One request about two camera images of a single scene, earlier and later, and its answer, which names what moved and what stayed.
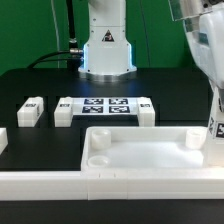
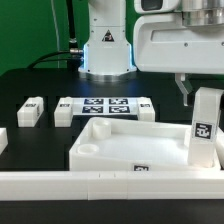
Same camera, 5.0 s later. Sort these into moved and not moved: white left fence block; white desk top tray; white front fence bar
Moved: white desk top tray
Not moved: white front fence bar; white left fence block
